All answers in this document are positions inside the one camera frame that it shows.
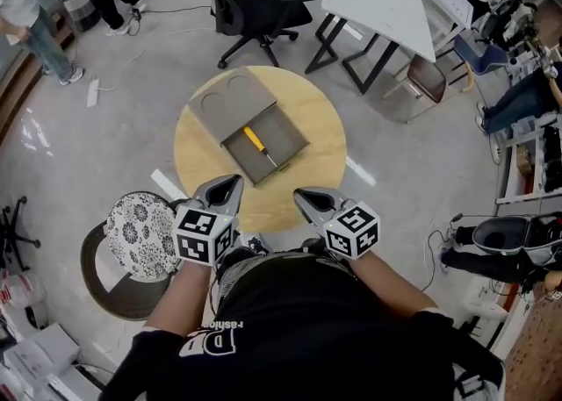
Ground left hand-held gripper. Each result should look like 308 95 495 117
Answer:
174 174 246 267

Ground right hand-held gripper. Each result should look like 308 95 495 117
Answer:
292 187 381 261

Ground yellow-handled screwdriver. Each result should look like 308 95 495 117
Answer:
242 125 279 168

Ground grey drawer box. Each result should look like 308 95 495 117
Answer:
188 66 311 189

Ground person's right forearm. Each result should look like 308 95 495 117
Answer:
350 249 440 318

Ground person's left forearm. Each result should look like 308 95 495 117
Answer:
143 258 213 337

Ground round wooden table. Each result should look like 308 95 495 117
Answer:
173 65 348 233

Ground person's shoe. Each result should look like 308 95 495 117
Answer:
245 234 272 256

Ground person's patterned shorts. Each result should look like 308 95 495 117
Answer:
214 239 357 304

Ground floral round cushion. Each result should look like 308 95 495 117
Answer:
106 190 184 283

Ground person's black t-shirt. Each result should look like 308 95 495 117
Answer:
98 254 506 401

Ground dark round-backed chair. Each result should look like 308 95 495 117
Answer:
80 197 185 322

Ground wooden chair brown seat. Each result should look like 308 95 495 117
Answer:
384 54 449 124

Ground white shelf unit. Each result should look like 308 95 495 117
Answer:
495 111 562 205

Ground black office chair with headrest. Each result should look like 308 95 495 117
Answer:
195 0 324 70

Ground black swivel chair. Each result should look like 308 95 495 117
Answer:
0 196 42 273

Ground white table black legs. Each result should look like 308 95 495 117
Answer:
304 0 436 96

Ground blue chair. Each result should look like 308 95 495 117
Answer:
454 34 513 93

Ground white plastic bag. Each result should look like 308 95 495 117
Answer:
0 269 45 308

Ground grey waste bin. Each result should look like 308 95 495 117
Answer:
58 0 101 33

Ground raised platform step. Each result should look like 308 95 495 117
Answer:
0 8 78 141

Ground white cardboard boxes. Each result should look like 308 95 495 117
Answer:
0 322 83 401

